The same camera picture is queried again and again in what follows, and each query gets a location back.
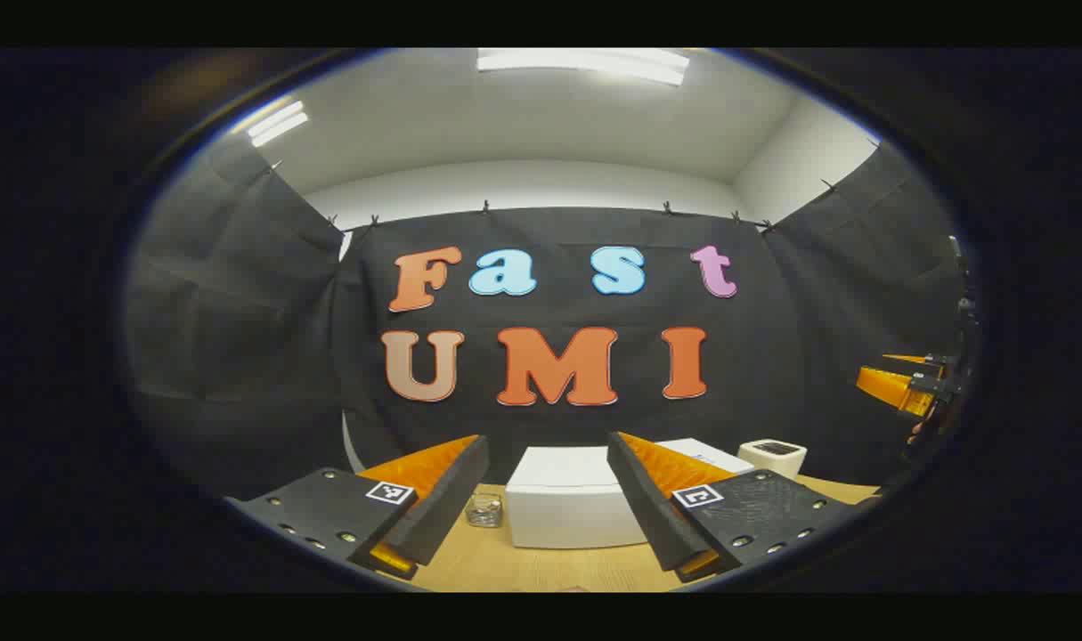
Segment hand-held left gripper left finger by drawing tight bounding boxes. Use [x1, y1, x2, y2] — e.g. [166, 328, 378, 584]
[224, 434, 491, 581]

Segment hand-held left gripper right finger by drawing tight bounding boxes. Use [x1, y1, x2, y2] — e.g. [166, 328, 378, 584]
[606, 431, 862, 585]

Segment white microwave oven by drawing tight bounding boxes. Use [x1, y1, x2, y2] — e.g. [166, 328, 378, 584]
[505, 438, 755, 550]

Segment small glass cup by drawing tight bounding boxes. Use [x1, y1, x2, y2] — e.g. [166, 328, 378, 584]
[466, 492, 504, 529]

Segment black backdrop cloth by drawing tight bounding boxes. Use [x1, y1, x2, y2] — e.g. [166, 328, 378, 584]
[122, 134, 973, 499]

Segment white toaster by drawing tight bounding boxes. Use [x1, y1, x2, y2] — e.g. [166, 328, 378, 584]
[737, 438, 808, 479]

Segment narrow ceiling light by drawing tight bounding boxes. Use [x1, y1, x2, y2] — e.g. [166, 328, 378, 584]
[245, 100, 311, 149]

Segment wide ceiling light panel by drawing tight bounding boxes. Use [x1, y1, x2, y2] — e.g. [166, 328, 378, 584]
[476, 48, 690, 87]

